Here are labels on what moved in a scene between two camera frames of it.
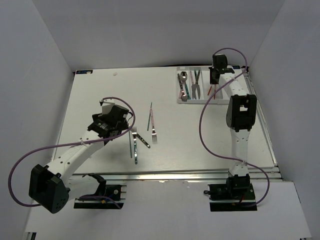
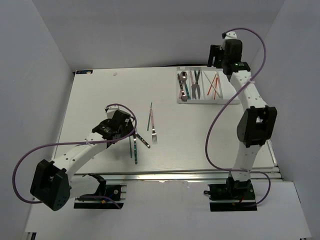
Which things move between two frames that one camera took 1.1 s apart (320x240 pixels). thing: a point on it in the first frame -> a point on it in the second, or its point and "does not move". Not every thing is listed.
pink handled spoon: (184, 98) does not move
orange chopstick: (209, 90) does not move
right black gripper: (212, 81) -> (215, 51)
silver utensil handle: (181, 84) does not move
